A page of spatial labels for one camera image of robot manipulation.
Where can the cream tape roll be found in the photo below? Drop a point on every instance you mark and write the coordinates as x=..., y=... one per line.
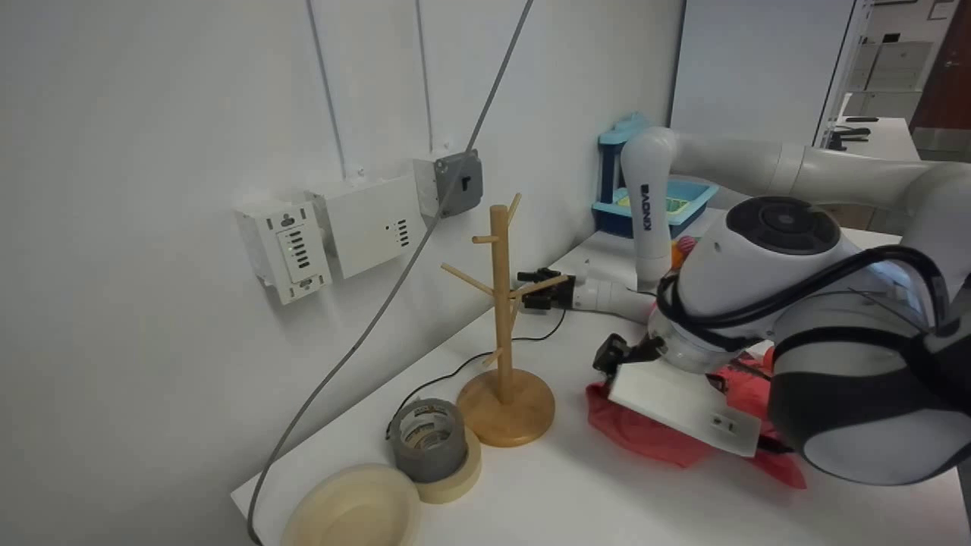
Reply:
x=460, y=482

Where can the white wall junction box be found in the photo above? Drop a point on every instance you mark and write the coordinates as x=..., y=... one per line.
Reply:
x=371, y=224

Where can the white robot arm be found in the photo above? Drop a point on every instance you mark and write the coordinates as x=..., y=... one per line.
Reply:
x=806, y=293

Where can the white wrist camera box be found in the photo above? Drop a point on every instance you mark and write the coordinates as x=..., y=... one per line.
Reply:
x=687, y=404

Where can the grey wall outlet box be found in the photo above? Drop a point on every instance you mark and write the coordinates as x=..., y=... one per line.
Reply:
x=446, y=185

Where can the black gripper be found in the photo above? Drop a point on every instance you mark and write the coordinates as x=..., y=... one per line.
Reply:
x=614, y=353

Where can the white wall socket box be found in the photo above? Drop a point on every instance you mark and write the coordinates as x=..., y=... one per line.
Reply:
x=287, y=246

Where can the grey tape roll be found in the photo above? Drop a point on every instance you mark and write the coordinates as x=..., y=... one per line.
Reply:
x=430, y=441

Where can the wooden mug tree stand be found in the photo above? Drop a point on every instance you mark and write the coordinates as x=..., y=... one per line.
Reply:
x=505, y=404

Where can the black power plug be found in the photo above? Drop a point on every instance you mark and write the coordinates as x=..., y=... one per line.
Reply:
x=546, y=288

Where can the salmon pink sweatshirt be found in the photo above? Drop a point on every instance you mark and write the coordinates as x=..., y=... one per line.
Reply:
x=655, y=427

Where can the cream shallow bowl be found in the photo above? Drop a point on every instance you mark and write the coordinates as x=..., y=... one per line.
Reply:
x=367, y=503

